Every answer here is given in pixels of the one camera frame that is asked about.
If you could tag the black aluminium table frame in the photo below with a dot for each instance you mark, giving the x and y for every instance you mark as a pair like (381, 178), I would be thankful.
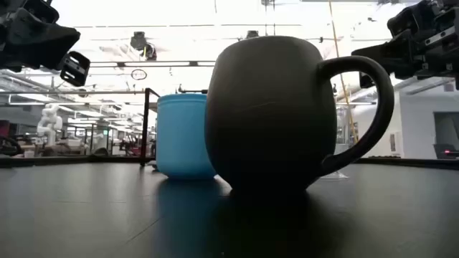
(71, 161)

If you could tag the wooden shelf with black frame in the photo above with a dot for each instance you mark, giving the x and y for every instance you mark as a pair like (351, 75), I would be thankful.
(145, 125)

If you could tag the black round mug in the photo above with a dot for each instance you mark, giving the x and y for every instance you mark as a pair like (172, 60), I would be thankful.
(269, 114)

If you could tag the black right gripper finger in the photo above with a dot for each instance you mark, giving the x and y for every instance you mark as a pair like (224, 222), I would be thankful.
(394, 57)
(366, 79)

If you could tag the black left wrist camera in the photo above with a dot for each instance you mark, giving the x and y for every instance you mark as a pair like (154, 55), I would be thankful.
(43, 10)

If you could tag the blue plastic cup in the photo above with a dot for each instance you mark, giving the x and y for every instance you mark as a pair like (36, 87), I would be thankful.
(181, 136)

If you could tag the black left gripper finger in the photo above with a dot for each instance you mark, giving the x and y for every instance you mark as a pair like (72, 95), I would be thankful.
(39, 44)
(75, 69)

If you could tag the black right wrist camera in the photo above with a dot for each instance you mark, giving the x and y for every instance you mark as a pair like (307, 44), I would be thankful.
(405, 21)

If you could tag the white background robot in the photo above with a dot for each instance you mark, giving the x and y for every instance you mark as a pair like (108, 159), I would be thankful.
(49, 123)

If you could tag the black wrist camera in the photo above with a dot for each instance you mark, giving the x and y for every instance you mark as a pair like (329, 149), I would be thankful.
(405, 21)
(43, 10)

